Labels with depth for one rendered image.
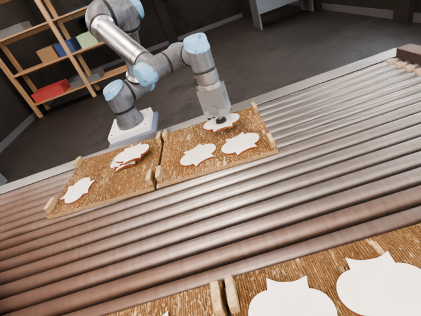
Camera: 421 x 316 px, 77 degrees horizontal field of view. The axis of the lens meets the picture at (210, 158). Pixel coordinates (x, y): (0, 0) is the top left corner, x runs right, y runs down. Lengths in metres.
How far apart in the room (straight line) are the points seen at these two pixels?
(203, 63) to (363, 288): 0.69
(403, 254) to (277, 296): 0.24
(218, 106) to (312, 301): 0.64
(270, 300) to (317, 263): 0.12
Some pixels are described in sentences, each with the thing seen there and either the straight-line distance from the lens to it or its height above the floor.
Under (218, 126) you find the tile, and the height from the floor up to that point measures 0.99.
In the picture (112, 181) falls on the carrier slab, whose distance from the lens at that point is 1.05.
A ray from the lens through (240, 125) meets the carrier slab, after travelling 1.03.
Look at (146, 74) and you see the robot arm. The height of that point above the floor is 1.24.
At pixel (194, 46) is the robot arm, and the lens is 0.86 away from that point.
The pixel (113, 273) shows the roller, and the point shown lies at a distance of 0.77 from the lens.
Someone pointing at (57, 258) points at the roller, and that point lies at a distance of 0.93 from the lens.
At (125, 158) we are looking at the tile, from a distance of 1.07.
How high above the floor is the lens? 1.43
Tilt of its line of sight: 33 degrees down
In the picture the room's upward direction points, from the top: 21 degrees counter-clockwise
